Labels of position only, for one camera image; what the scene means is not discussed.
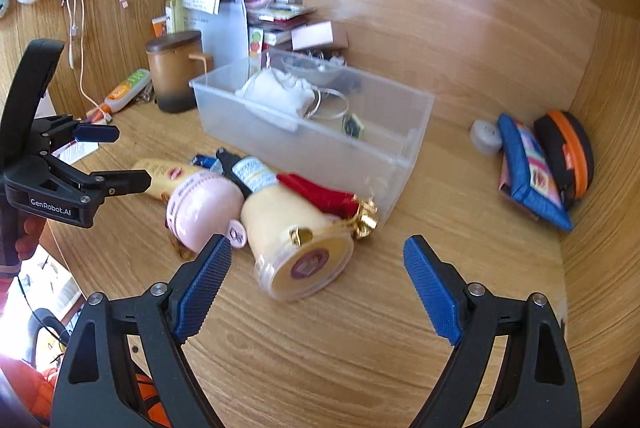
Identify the white document folder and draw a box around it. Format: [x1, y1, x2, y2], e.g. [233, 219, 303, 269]
[180, 0, 248, 68]

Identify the green spray bottle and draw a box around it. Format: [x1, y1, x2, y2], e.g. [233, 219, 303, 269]
[216, 148, 279, 199]

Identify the white small cardboard box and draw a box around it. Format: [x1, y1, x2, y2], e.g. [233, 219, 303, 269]
[291, 21, 348, 51]

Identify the pink round case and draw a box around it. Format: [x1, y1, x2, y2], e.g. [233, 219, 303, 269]
[166, 171, 247, 253]

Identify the black orange round case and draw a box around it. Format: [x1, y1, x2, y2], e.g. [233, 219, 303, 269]
[534, 110, 594, 211]

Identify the clear plastic storage bin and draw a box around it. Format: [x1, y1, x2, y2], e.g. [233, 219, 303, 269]
[190, 49, 435, 221]

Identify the blue staples box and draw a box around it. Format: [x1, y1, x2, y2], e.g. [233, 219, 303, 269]
[191, 154, 224, 175]

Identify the cream plastic jar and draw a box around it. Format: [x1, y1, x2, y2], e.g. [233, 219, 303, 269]
[241, 183, 355, 301]

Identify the stack of sticker packets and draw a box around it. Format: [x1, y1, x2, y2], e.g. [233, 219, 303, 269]
[246, 0, 319, 59]

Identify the small dark square packet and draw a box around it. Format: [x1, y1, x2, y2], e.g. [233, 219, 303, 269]
[341, 113, 364, 139]

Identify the yellow green bottle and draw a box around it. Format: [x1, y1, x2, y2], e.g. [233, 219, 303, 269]
[165, 0, 184, 34]

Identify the gold tube bottle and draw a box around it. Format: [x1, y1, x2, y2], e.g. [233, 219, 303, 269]
[132, 159, 201, 202]

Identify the white round container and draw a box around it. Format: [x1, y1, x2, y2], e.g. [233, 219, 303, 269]
[469, 119, 502, 156]

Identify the clear bowl of beads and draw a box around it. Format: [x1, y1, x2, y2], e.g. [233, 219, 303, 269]
[280, 54, 342, 87]

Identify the brown mug with lid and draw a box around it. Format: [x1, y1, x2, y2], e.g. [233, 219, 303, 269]
[145, 30, 214, 113]

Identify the blue zipper pouch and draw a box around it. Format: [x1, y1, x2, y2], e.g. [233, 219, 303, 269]
[497, 113, 573, 232]

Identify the orange green marker pen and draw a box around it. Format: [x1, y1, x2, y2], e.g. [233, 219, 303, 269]
[85, 69, 152, 123]

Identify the white drawstring pouch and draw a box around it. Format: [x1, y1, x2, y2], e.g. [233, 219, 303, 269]
[233, 66, 352, 122]

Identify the person left hand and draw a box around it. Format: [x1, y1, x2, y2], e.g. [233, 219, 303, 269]
[15, 215, 47, 261]

